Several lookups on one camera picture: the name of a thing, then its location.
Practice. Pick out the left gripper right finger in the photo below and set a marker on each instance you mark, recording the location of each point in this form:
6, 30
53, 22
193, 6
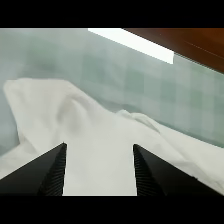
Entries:
160, 176

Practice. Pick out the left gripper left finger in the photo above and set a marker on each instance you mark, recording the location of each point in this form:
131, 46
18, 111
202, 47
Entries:
43, 175

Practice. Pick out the white shirt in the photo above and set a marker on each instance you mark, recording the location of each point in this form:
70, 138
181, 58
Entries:
96, 140

